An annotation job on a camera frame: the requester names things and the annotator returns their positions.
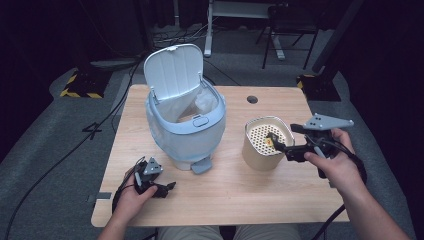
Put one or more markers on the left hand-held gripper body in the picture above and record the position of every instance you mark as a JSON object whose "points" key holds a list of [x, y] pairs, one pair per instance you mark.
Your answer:
{"points": [[148, 173]]}

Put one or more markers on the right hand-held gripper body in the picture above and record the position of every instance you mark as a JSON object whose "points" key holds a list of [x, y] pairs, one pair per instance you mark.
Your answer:
{"points": [[318, 136]]}

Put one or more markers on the small yellow scrap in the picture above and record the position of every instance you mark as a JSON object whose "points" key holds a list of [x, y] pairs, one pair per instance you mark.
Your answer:
{"points": [[268, 141]]}

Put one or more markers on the beige round container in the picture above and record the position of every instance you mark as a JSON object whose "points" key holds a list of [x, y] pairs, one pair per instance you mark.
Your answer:
{"points": [[263, 146]]}

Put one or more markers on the light blue pedal trash bin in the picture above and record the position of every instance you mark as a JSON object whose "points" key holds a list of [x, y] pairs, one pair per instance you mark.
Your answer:
{"points": [[185, 116]]}

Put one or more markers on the person's left hand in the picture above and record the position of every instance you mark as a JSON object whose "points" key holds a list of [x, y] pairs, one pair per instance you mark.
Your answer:
{"points": [[131, 200]]}

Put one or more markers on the person's right hand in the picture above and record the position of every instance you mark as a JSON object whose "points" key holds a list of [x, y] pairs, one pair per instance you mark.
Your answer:
{"points": [[333, 170]]}

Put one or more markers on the yellow black striped stand base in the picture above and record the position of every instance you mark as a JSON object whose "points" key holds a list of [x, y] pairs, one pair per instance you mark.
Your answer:
{"points": [[316, 87], [85, 85]]}

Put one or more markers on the grey tape strip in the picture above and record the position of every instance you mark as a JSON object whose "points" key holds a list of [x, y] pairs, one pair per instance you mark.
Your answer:
{"points": [[104, 195]]}

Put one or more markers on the white plastic bin liner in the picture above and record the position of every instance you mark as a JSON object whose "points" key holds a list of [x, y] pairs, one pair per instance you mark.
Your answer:
{"points": [[190, 105]]}

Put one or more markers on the black slanted stand pole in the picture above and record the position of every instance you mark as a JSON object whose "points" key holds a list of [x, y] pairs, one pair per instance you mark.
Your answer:
{"points": [[336, 35]]}

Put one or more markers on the black chair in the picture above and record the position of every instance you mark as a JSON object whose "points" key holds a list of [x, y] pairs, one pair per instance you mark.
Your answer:
{"points": [[288, 26]]}

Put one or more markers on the white desk frame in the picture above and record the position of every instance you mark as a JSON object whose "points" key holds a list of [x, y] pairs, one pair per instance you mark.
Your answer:
{"points": [[230, 20]]}

